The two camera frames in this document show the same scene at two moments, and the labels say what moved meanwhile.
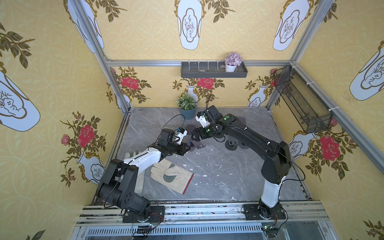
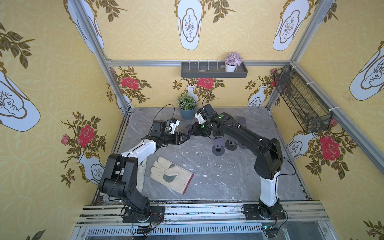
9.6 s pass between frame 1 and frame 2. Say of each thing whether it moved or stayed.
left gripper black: moved
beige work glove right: stayed
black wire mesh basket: stayed
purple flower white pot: stayed
